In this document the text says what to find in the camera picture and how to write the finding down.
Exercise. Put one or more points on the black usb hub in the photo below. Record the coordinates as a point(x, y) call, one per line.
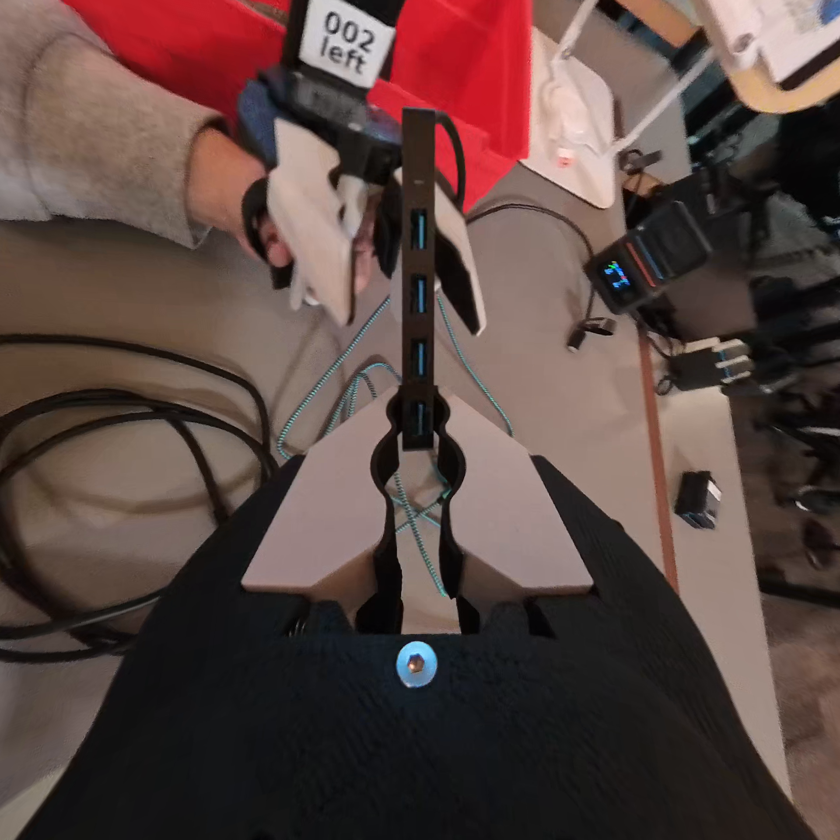
point(418, 164)

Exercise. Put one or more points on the person's left forearm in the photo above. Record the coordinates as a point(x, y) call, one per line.
point(98, 131)

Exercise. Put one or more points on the small black screen device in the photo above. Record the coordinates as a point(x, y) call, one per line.
point(656, 256)

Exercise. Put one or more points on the white flat device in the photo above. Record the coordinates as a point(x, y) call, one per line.
point(577, 111)

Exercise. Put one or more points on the pale wooden furniture edge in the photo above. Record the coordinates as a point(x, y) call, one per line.
point(764, 95)

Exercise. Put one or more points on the red cloth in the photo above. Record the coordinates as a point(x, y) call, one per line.
point(446, 52)

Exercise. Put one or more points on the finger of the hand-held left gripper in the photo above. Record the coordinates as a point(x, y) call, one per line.
point(463, 262)
point(308, 210)

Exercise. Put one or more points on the person's left hand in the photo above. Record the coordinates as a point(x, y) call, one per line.
point(220, 184)

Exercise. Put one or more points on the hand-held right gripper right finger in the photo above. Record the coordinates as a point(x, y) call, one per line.
point(512, 525)

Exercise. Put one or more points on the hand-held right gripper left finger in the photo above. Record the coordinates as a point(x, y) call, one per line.
point(315, 518)

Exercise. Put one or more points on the black power adapter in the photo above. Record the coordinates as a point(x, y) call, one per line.
point(697, 500)

